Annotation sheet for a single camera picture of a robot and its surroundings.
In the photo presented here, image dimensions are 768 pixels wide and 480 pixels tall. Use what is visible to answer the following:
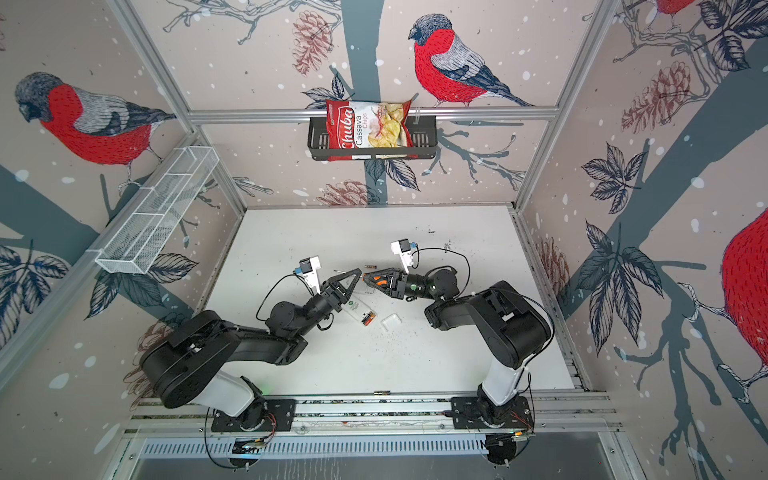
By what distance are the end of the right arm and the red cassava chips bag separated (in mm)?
395

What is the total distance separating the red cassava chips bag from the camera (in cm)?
87

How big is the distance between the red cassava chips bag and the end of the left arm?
385 mm

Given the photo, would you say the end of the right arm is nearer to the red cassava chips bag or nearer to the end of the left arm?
the end of the left arm

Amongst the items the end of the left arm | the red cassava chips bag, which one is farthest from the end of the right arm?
the red cassava chips bag

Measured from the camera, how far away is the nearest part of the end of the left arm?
0.68 metres

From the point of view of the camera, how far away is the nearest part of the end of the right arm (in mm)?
709
